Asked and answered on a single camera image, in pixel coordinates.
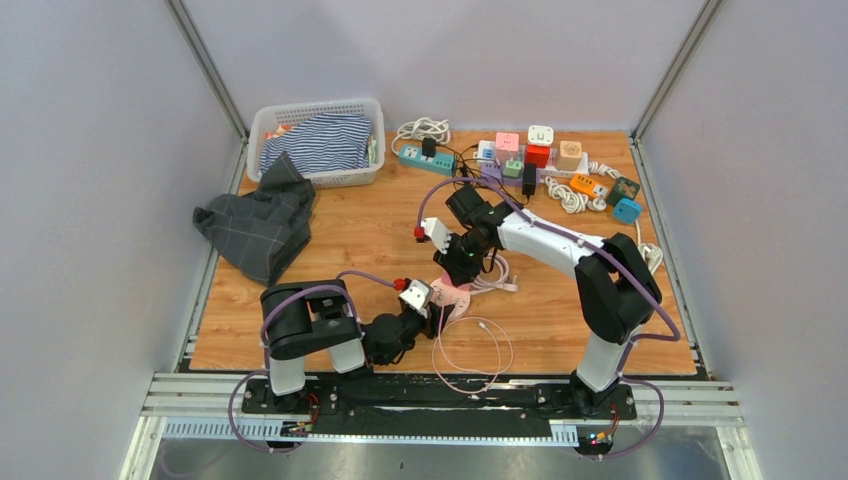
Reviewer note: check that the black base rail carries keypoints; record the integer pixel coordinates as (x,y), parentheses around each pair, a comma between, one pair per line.
(421,404)

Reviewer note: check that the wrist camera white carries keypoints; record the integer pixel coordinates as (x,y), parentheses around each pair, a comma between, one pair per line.
(416,295)
(433,230)

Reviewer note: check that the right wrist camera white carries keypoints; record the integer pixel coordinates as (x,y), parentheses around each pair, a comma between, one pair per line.
(433,230)

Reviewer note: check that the white cube socket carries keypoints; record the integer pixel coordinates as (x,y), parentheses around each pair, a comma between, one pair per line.
(540,135)

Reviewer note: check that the black charger on teal strip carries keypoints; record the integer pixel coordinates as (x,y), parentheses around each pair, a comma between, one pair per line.
(428,147)

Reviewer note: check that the dark grey checked cloth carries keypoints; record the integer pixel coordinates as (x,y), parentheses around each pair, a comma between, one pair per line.
(262,232)

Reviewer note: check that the red cube socket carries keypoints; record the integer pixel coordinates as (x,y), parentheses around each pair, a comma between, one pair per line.
(537,155)

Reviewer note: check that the pink cube socket back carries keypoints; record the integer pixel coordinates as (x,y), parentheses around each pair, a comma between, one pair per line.
(506,146)

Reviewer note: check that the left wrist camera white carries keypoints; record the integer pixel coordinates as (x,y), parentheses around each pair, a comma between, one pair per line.
(416,295)

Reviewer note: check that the purple power strip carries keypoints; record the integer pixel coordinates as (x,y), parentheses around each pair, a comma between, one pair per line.
(493,171)

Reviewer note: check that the round pink power strip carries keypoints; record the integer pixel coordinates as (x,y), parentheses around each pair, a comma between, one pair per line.
(454,299)

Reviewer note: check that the black power adapter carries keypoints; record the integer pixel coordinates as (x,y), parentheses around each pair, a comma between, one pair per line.
(529,179)

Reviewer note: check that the white long power strip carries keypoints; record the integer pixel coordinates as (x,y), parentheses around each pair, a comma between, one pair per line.
(551,169)

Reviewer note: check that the white plastic basket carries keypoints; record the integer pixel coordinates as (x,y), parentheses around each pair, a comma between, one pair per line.
(272,121)

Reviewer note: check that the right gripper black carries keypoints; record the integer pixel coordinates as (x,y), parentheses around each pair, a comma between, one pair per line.
(459,273)

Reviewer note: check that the tan cube socket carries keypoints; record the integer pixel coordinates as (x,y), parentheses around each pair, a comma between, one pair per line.
(570,155)

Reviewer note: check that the orange power strip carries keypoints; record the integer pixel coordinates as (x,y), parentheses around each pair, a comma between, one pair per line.
(589,187)

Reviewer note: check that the blue white striped cloth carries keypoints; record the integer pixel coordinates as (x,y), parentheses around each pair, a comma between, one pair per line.
(325,142)

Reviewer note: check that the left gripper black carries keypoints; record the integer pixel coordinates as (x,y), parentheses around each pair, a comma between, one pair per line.
(430,324)

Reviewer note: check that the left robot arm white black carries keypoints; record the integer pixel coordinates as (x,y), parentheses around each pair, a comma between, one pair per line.
(300,319)

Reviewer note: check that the green small adapter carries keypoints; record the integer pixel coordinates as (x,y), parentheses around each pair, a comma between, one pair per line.
(512,169)

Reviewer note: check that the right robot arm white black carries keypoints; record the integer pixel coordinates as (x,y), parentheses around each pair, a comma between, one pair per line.
(617,292)

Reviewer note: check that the blue cube socket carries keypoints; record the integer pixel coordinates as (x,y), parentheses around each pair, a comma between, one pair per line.
(627,211)

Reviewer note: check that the dark green cube socket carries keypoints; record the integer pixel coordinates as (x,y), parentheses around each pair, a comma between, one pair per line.
(622,188)

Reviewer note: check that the teal power strip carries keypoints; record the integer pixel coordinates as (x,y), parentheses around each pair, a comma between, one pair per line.
(439,163)

